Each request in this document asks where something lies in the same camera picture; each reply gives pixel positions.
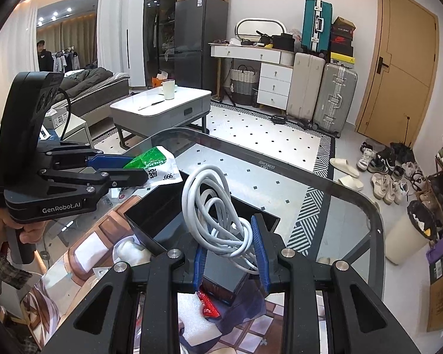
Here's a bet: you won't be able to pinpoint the red and black shoe box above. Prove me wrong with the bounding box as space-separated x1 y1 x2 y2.
330 33 354 48

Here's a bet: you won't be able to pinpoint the pile of shoes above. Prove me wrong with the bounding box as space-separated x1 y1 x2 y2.
358 140 425 205

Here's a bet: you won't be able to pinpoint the beige slipper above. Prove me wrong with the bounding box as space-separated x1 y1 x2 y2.
336 175 364 191
329 158 360 178

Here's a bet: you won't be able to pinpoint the black umbrella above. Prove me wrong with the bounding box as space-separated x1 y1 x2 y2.
389 116 416 160

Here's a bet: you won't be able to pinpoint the woven basket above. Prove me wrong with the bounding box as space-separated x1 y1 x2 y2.
229 64 261 106

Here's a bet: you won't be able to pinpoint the black storage box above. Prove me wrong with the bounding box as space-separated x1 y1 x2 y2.
123 170 281 305

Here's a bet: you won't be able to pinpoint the printed desk mat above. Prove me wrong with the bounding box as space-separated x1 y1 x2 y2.
26 188 333 354

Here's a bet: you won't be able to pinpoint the wooden door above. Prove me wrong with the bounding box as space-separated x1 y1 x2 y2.
355 0 439 150

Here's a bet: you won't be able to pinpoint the yellow and black shoe box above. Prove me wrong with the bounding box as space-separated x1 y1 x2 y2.
330 52 355 65

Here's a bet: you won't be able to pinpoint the white side table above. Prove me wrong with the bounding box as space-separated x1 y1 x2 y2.
40 109 93 148

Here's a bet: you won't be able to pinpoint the white coffee table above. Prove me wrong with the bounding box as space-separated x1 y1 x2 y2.
110 86 212 152

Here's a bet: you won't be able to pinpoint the brown shoe box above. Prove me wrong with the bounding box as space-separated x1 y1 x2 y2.
332 17 356 32

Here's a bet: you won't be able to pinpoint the glass door wardrobe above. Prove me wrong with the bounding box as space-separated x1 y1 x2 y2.
127 0 180 89

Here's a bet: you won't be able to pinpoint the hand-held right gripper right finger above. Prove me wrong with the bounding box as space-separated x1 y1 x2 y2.
250 213 405 354

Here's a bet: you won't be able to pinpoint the red packet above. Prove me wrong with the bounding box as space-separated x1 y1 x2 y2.
196 291 222 319

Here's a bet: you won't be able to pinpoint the black and white rug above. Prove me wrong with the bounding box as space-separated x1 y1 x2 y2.
92 101 336 255

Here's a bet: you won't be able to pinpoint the open large cardboard box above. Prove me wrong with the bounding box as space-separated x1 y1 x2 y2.
426 273 443 332

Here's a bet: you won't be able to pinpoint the black bag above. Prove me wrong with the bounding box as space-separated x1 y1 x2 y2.
271 33 296 50

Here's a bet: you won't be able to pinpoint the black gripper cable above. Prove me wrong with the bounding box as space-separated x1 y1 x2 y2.
55 88 72 141

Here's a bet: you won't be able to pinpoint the oval mirror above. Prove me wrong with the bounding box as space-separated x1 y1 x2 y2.
234 18 288 45

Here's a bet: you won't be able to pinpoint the silver suitcase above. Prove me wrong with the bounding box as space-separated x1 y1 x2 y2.
313 63 359 135

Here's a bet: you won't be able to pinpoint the dark grey fridge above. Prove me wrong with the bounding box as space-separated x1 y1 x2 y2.
174 0 229 91

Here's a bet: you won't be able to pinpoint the white vanity desk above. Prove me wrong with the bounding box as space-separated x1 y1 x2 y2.
210 42 294 111

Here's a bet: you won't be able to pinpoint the orange tissue box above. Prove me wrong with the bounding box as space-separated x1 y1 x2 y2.
151 71 170 89

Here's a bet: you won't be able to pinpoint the green and white packet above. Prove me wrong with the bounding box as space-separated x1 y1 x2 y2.
109 146 184 200

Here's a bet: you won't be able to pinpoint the dark duvet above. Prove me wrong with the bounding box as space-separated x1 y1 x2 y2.
61 67 113 98

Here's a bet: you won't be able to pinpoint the bed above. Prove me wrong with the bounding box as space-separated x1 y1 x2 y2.
59 67 131 119

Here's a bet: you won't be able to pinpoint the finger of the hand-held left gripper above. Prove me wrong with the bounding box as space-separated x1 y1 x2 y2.
39 168 149 197
37 141 135 170

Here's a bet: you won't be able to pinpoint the person's left hand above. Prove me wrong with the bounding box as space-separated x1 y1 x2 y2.
0 208 47 255

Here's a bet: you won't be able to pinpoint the hanging clothes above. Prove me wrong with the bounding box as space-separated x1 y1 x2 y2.
53 48 80 72

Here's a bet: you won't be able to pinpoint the white cable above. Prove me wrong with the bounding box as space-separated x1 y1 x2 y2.
182 165 261 275

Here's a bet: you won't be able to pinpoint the white curtain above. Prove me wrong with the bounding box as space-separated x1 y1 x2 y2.
98 0 130 78

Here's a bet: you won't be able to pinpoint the dark printed carton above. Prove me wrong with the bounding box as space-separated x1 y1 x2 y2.
428 254 443 284

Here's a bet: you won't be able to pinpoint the beige suitcase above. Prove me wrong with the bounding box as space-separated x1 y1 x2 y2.
286 52 325 120

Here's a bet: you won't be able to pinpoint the person's left forearm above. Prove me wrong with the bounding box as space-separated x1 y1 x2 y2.
0 234 35 305

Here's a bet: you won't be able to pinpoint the teal suitcase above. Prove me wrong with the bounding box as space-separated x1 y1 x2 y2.
302 0 333 54

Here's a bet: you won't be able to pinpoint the white trash bin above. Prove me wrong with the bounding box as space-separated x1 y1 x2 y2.
385 200 438 265

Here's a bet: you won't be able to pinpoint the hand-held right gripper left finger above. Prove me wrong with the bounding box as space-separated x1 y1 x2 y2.
40 245 207 354

